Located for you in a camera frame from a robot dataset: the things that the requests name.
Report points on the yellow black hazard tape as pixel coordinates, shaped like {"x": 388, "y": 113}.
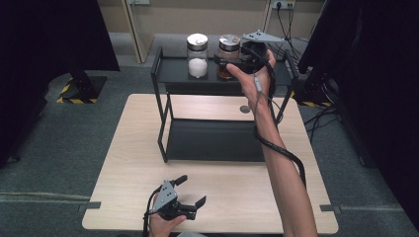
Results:
{"x": 76, "y": 101}
{"x": 313, "y": 103}

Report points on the gray floor tape piece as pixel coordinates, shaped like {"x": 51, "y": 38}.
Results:
{"x": 89, "y": 206}
{"x": 330, "y": 208}

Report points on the person's right hand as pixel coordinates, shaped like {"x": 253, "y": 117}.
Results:
{"x": 257, "y": 87}

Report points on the glass jar with orange powder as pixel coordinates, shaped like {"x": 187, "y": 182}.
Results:
{"x": 229, "y": 49}

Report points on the round gray table grommet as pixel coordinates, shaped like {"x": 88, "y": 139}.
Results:
{"x": 245, "y": 109}

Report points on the person's left hand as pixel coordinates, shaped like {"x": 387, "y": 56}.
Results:
{"x": 163, "y": 227}

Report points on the glass jar with white powder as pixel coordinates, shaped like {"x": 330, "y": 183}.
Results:
{"x": 197, "y": 59}

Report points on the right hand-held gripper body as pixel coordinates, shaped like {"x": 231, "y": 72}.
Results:
{"x": 253, "y": 54}

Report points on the black metal two-tier shelf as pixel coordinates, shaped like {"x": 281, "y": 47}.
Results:
{"x": 184, "y": 70}

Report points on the black stand base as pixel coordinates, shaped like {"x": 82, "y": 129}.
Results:
{"x": 313, "y": 89}
{"x": 86, "y": 86}

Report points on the black curtain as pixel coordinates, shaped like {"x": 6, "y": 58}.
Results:
{"x": 39, "y": 49}
{"x": 382, "y": 82}

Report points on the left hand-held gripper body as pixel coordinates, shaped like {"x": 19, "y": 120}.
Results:
{"x": 166, "y": 197}

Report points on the white wall power outlet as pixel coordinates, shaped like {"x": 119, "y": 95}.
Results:
{"x": 283, "y": 4}

